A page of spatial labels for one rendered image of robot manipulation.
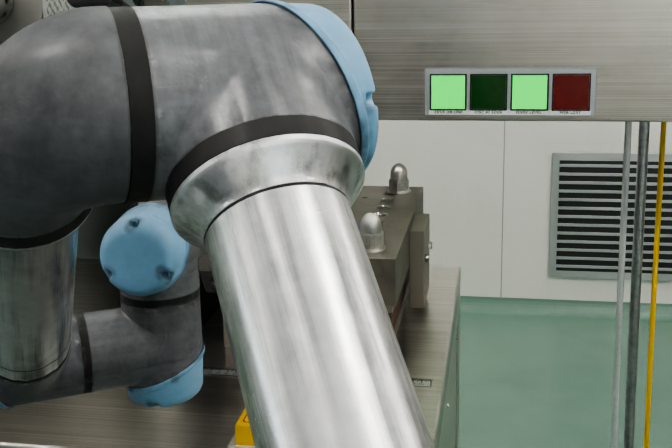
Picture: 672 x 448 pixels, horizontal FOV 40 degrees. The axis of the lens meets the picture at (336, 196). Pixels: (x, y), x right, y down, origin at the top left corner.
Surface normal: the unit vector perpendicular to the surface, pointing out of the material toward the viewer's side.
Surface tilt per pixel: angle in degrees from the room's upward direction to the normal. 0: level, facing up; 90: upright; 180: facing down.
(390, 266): 90
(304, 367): 52
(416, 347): 0
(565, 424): 0
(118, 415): 0
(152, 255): 90
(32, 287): 137
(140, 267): 90
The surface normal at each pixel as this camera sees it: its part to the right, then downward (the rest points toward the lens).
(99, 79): 0.24, -0.18
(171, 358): 0.40, 0.19
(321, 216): 0.45, -0.57
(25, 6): -0.18, 0.22
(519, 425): -0.02, -0.97
